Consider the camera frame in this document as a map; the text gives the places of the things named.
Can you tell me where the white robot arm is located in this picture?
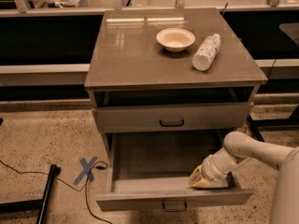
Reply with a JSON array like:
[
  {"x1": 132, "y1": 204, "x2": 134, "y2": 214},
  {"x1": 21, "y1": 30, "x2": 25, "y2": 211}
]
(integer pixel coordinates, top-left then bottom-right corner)
[{"x1": 189, "y1": 132, "x2": 299, "y2": 224}]

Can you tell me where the grey drawer cabinet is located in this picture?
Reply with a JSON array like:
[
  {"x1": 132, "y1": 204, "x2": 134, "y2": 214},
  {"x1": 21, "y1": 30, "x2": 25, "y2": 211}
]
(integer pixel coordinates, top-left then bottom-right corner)
[{"x1": 85, "y1": 8, "x2": 267, "y2": 157}]

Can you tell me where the black stand leg right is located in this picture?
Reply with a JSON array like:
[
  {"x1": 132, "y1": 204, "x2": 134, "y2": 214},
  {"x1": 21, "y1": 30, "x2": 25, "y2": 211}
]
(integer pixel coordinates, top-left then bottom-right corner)
[{"x1": 247, "y1": 116, "x2": 263, "y2": 142}]

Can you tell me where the black stand leg left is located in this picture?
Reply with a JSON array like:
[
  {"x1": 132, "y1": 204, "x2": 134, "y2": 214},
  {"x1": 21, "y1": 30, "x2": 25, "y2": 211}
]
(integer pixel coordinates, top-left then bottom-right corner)
[{"x1": 0, "y1": 164, "x2": 61, "y2": 224}]

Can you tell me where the black stand leg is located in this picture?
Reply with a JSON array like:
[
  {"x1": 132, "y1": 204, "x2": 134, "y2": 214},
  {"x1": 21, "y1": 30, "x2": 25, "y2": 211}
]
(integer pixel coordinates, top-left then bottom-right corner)
[
  {"x1": 0, "y1": 164, "x2": 61, "y2": 224},
  {"x1": 247, "y1": 116, "x2": 263, "y2": 142}
]

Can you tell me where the grey top drawer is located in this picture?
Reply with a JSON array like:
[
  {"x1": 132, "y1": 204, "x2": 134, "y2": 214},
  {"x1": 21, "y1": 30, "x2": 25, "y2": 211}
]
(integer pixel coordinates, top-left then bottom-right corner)
[{"x1": 93, "y1": 102, "x2": 253, "y2": 133}]

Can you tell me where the white paper bowl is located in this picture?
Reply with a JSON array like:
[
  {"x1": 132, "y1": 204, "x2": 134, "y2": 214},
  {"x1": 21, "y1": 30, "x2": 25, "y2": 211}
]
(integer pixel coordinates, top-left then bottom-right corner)
[{"x1": 156, "y1": 28, "x2": 195, "y2": 52}]

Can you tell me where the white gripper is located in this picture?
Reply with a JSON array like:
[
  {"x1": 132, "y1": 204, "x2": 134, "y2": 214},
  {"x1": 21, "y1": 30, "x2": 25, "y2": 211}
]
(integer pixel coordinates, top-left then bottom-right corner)
[{"x1": 189, "y1": 149, "x2": 239, "y2": 189}]

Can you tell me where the blue tape cross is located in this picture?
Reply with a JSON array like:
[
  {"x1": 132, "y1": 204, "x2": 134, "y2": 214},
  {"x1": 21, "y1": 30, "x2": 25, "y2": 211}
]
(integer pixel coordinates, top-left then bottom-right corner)
[{"x1": 73, "y1": 156, "x2": 97, "y2": 185}]

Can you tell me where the grey drawer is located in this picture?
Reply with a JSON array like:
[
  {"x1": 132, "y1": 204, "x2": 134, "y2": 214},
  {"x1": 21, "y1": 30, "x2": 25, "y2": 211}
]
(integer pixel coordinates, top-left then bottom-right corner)
[
  {"x1": 93, "y1": 102, "x2": 253, "y2": 133},
  {"x1": 97, "y1": 130, "x2": 254, "y2": 212}
]

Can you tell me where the clear plastic water bottle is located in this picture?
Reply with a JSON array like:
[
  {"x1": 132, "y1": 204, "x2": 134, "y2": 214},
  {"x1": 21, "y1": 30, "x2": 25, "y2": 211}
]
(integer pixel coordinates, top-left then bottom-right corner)
[{"x1": 192, "y1": 34, "x2": 221, "y2": 71}]

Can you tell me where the black floor cable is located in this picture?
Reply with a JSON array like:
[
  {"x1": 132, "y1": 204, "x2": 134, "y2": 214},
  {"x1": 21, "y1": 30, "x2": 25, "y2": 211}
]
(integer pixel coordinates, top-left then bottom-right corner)
[{"x1": 0, "y1": 159, "x2": 114, "y2": 224}]

